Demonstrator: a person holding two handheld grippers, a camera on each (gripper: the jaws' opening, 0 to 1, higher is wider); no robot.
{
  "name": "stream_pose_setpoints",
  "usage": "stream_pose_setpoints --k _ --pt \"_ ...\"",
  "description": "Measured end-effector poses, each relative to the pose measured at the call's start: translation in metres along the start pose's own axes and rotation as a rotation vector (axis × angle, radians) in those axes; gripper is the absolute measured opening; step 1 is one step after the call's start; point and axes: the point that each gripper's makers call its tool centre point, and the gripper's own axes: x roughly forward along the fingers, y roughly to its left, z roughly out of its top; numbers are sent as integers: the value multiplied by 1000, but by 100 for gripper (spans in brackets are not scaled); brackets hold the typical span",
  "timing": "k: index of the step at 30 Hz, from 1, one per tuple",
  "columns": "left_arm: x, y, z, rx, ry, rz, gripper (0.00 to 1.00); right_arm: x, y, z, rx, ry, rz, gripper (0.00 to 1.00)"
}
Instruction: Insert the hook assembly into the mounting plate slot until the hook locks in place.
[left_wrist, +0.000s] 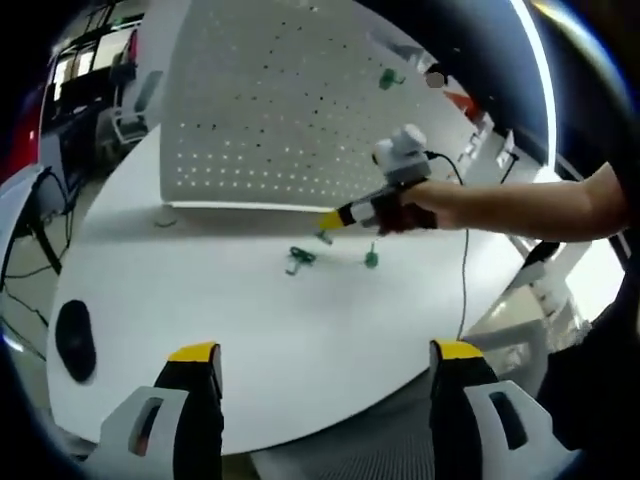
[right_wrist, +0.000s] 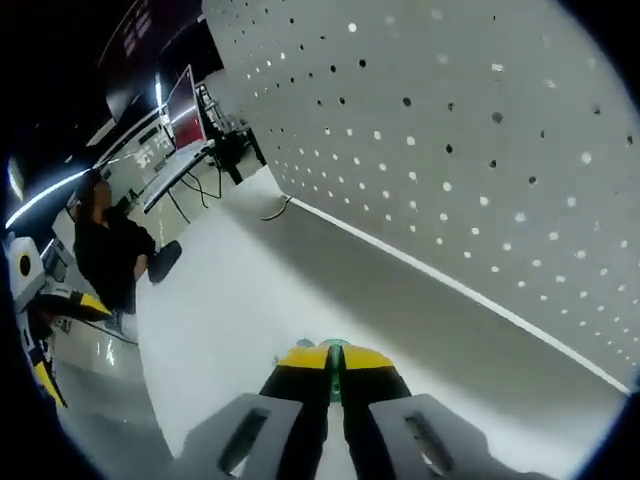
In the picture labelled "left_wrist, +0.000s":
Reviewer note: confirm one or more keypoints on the black computer mouse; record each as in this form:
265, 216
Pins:
75, 340

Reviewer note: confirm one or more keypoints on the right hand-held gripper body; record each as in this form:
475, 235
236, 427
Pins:
405, 160

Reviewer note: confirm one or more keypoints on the dark display screen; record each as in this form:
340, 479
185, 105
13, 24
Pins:
80, 145

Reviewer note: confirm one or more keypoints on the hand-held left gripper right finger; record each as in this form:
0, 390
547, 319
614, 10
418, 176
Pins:
460, 415

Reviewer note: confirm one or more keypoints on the person's right hand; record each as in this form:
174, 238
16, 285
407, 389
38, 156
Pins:
425, 205

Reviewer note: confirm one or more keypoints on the white perforated mounting plate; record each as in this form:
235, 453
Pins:
280, 115

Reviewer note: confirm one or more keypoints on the person's dark clothing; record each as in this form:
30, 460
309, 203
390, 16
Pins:
600, 375

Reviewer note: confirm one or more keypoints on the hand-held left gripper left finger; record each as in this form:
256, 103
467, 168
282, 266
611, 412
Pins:
185, 415

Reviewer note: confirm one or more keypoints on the grey office chair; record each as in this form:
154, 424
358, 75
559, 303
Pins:
135, 115

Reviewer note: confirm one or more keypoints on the ceiling light strip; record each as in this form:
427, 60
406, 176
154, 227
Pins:
542, 75

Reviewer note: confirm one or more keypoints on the black tripod stand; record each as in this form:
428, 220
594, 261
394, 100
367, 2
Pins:
509, 160

